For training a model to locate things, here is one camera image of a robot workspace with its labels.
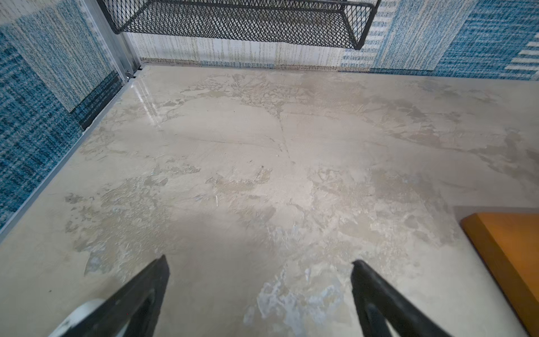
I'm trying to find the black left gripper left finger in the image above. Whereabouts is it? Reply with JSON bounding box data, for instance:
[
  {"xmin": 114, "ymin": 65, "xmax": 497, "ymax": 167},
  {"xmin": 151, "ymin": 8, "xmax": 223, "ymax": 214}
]
[{"xmin": 63, "ymin": 255, "xmax": 170, "ymax": 336}]

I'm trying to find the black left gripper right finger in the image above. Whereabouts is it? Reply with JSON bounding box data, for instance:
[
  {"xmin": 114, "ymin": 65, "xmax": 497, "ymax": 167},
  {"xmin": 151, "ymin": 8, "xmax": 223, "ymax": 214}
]
[{"xmin": 351, "ymin": 260, "xmax": 449, "ymax": 336}]

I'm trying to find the black mesh wall shelf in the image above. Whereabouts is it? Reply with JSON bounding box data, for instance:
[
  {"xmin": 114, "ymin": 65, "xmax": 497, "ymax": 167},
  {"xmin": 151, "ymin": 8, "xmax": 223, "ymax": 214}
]
[{"xmin": 98, "ymin": 0, "xmax": 380, "ymax": 51}]

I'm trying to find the wooden rack base board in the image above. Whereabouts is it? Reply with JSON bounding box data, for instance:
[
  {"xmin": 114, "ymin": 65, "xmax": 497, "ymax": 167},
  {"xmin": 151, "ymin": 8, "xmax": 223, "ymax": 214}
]
[{"xmin": 460, "ymin": 212, "xmax": 538, "ymax": 336}]

